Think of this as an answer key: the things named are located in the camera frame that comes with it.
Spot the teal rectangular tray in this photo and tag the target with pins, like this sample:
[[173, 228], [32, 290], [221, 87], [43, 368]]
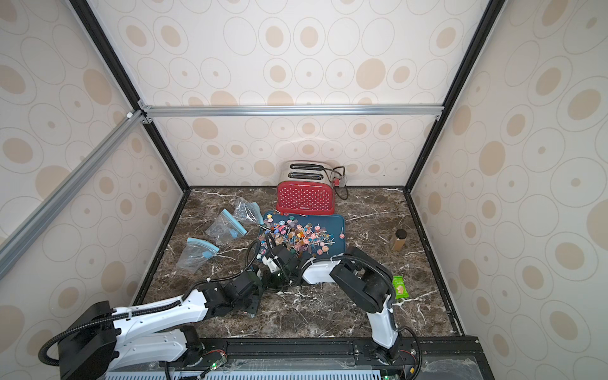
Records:
[[335, 228]]

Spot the left slanted aluminium frame bar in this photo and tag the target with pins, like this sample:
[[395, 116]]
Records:
[[27, 233]]

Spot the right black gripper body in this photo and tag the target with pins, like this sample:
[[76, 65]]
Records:
[[280, 259]]

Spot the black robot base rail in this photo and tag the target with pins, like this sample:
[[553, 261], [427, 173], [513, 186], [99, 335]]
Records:
[[322, 358]]

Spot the pile of loose candies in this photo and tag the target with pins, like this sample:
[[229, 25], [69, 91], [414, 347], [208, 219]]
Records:
[[299, 235]]

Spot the horizontal aluminium frame bar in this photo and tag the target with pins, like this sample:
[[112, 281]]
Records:
[[310, 110]]

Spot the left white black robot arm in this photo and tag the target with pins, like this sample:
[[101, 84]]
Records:
[[107, 338]]

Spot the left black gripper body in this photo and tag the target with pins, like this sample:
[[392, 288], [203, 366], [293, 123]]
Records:
[[250, 305]]

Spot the candy ziploc bag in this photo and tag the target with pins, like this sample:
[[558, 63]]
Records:
[[247, 213], [196, 253], [225, 229]]

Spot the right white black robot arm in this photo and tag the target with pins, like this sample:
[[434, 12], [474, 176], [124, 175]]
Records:
[[366, 282]]

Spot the brown bottle black cap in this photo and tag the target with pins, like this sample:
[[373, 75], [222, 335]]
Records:
[[398, 240]]

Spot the red polka dot toaster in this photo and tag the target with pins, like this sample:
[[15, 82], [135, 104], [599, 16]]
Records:
[[305, 188]]

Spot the green candy packet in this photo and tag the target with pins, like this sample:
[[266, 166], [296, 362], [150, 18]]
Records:
[[400, 288]]

